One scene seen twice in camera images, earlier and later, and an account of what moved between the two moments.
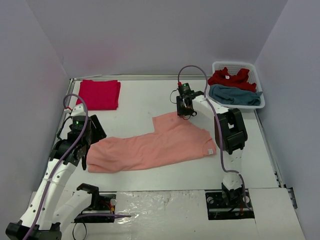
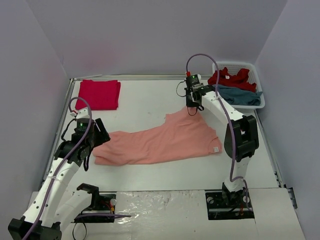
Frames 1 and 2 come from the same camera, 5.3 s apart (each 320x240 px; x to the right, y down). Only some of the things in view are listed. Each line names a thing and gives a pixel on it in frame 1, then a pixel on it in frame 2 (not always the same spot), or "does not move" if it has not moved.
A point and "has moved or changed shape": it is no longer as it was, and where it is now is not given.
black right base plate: x=219 y=207 does not move
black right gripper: x=183 y=110 -> x=190 y=100
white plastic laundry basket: x=233 y=67 does not move
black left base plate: x=106 y=204 does not move
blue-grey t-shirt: x=232 y=95 does not move
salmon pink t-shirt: x=176 y=138 has moved or changed shape
